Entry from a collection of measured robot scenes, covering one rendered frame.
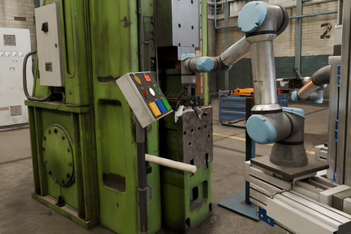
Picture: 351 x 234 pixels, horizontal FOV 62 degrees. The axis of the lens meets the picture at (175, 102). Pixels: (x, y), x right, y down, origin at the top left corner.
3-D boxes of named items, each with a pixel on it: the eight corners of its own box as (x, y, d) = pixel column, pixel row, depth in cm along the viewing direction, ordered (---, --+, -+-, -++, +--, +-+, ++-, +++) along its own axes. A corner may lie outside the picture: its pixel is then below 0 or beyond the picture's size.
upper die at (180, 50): (195, 60, 219) (195, 47, 218) (177, 60, 204) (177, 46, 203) (154, 61, 246) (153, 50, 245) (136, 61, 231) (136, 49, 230)
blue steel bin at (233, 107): (289, 124, 597) (290, 89, 588) (272, 131, 538) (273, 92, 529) (237, 119, 676) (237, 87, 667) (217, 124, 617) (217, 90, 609)
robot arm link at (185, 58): (187, 53, 145) (177, 54, 152) (188, 75, 146) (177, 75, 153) (199, 53, 150) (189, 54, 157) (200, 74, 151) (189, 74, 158)
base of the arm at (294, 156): (316, 163, 121) (316, 139, 120) (290, 170, 114) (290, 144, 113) (286, 153, 134) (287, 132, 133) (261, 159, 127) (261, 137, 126)
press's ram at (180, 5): (205, 47, 228) (204, -6, 223) (173, 45, 199) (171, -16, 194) (164, 50, 255) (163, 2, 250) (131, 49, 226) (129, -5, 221)
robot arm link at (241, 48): (294, 0, 120) (219, 57, 159) (278, -3, 114) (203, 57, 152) (305, 25, 118) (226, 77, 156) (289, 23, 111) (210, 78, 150)
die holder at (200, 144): (213, 161, 236) (212, 105, 231) (184, 174, 207) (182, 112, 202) (162, 149, 272) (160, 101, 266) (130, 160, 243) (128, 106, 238)
